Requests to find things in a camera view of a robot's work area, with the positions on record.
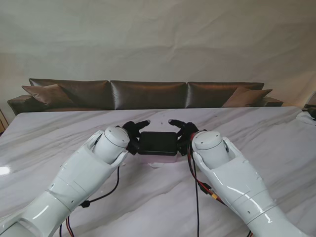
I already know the brown throw cushion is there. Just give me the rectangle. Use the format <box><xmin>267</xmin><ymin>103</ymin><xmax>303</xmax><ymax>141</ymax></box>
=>
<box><xmin>222</xmin><ymin>86</ymin><xmax>273</xmax><ymax>108</ymax></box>
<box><xmin>21</xmin><ymin>84</ymin><xmax>75</xmax><ymax>106</ymax></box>

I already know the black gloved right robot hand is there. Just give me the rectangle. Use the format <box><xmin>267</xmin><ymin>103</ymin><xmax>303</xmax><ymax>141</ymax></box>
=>
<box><xmin>168</xmin><ymin>119</ymin><xmax>200</xmax><ymax>156</ymax></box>

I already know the black tissue box base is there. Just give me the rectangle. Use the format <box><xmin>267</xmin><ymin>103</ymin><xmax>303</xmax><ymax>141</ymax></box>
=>
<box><xmin>137</xmin><ymin>131</ymin><xmax>179</xmax><ymax>157</ymax></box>

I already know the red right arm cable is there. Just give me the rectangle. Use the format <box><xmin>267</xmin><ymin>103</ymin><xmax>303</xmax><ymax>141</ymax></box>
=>
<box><xmin>187</xmin><ymin>145</ymin><xmax>230</xmax><ymax>207</ymax></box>

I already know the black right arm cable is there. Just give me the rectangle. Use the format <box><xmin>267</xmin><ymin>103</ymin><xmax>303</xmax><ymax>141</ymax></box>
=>
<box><xmin>191</xmin><ymin>148</ymin><xmax>200</xmax><ymax>237</ymax></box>

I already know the wooden furniture edge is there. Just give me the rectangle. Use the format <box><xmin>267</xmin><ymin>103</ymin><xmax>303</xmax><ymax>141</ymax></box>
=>
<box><xmin>0</xmin><ymin>107</ymin><xmax>7</xmax><ymax>135</ymax></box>

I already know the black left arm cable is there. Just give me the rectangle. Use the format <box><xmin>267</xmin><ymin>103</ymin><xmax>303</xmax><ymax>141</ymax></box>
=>
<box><xmin>59</xmin><ymin>164</ymin><xmax>121</xmax><ymax>237</ymax></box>

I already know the pink tissue box cover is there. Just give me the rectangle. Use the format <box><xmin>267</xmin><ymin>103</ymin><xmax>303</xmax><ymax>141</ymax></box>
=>
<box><xmin>140</xmin><ymin>155</ymin><xmax>178</xmax><ymax>164</ymax></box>

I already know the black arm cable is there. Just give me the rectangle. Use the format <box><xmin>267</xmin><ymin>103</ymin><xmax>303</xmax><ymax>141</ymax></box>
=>
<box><xmin>191</xmin><ymin>148</ymin><xmax>200</xmax><ymax>237</ymax></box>
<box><xmin>59</xmin><ymin>164</ymin><xmax>121</xmax><ymax>237</ymax></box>

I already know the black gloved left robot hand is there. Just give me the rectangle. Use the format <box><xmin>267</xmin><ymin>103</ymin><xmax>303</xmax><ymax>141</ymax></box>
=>
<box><xmin>122</xmin><ymin>119</ymin><xmax>152</xmax><ymax>156</ymax></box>

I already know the brown leather sofa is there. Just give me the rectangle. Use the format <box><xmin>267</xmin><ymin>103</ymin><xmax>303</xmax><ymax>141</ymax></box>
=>
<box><xmin>7</xmin><ymin>78</ymin><xmax>284</xmax><ymax>116</ymax></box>

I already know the white crumpled cloth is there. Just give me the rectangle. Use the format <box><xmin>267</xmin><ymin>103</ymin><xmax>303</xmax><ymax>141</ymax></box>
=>
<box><xmin>296</xmin><ymin>111</ymin><xmax>316</xmax><ymax>127</ymax></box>

